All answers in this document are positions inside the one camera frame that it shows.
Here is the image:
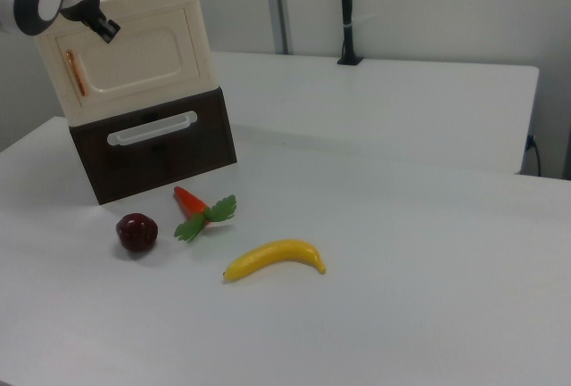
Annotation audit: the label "black pole with base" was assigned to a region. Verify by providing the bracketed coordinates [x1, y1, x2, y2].
[335, 0, 365, 67]

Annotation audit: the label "brown drawer white handle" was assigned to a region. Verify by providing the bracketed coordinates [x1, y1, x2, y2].
[69, 86, 238, 206]

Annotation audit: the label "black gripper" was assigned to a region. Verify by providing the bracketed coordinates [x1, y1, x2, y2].
[59, 0, 122, 45]

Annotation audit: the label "yellow toy banana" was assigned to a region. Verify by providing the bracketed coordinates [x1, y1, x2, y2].
[222, 238, 327, 283]

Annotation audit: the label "dark red toy fruit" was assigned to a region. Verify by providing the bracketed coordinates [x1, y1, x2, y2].
[115, 212, 159, 254]

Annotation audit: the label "orange toy carrot green leaves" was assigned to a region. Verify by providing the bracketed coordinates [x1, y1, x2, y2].
[172, 185, 238, 243]

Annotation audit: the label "black cable at table edge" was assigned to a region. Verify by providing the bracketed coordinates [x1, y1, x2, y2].
[525, 134, 543, 177]

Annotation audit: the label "cream cabinet door orange handle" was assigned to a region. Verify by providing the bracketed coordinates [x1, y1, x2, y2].
[53, 7, 203, 109]

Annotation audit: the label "cream toy cabinet body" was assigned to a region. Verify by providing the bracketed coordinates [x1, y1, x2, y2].
[33, 0, 220, 127]

